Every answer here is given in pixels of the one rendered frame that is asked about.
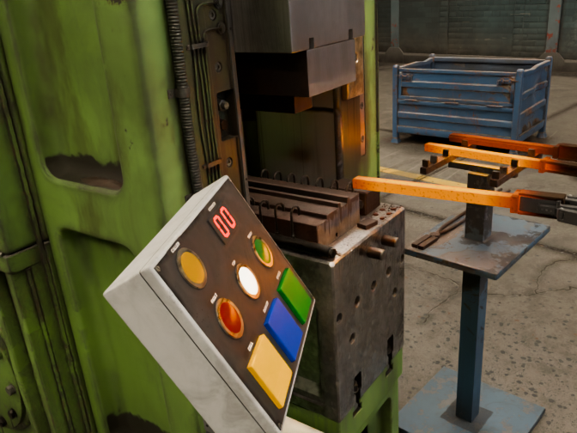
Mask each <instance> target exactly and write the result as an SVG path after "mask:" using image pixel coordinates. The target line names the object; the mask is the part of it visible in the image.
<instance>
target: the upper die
mask: <svg viewBox="0 0 577 433"><path fill-rule="evenodd" d="M235 63H236V70H237V79H238V88H239V94H253V95H280V96H294V97H308V98H309V97H312V96H315V95H318V94H321V93H324V92H326V91H328V90H331V89H334V88H338V87H340V86H343V85H345V84H348V83H351V82H354V81H355V80H356V78H355V39H348V40H344V41H340V42H337V43H333V44H329V45H326V46H320V47H316V48H309V49H308V50H305V51H301V52H295V53H235Z"/></svg>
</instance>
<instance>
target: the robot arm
mask: <svg viewBox="0 0 577 433"><path fill-rule="evenodd" d="M519 210H521V211H526V212H532V213H538V214H543V215H548V216H553V217H557V221H558V222H561V223H568V224H572V225H575V226H577V195H567V197H566V198H565V204H561V200H552V199H546V198H534V197H527V196H520V199H519Z"/></svg>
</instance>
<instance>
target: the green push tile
mask: <svg viewBox="0 0 577 433"><path fill-rule="evenodd" d="M277 291H278V293H279V294H280V296H281V297H282V298H283V300H284V301H285V302H286V303H287V305H288V306H289V308H290V309H291V311H292V312H293V313H294V315H295V316H296V318H297V319H298V321H299V322H300V323H301V324H302V325H303V324H305V323H306V321H307V315H308V311H309V308H310V305H311V301H312V300H311V298H310V297H309V295H308V294H307V293H306V291H305V290H304V289H303V287H302V286H301V284H300V283H299V281H298V280H297V278H296V277H295V275H294V274H293V272H292V271H291V270H290V269H289V268H286V269H284V272H283V275H282V278H281V280H280V283H279V285H278V287H277Z"/></svg>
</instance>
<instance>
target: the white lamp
mask: <svg viewBox="0 0 577 433"><path fill-rule="evenodd" d="M240 281H241V282H242V284H243V286H244V287H245V289H246V290H247V291H248V292H249V293H250V294H253V295H255V294H257V292H258V285H257V282H256V279H255V277H254V276H253V275H252V273H251V272H250V271H249V270H248V269H246V268H245V267H241V268H240Z"/></svg>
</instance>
